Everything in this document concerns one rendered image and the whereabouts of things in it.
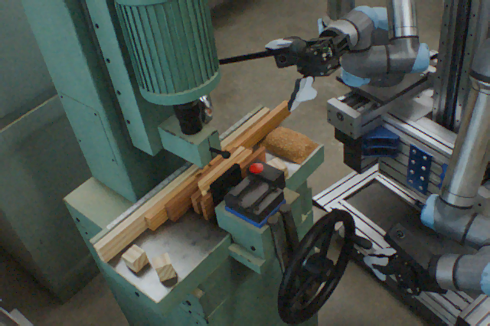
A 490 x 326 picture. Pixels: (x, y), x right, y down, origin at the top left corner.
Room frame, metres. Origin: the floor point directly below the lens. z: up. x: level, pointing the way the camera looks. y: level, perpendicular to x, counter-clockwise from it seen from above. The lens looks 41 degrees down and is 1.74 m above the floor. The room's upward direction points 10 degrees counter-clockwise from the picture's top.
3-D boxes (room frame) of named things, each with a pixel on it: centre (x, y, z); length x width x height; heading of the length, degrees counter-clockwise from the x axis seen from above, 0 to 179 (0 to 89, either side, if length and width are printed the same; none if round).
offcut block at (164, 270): (0.67, 0.21, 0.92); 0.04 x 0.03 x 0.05; 105
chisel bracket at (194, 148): (0.95, 0.12, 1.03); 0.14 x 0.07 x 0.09; 43
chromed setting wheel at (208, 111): (1.11, 0.10, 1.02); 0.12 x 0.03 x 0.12; 43
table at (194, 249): (0.84, 0.05, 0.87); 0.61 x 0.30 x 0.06; 133
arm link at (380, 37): (1.42, -0.50, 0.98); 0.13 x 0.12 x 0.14; 81
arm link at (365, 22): (1.09, -0.32, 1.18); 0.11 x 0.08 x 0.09; 133
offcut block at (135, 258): (0.71, 0.27, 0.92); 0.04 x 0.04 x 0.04; 46
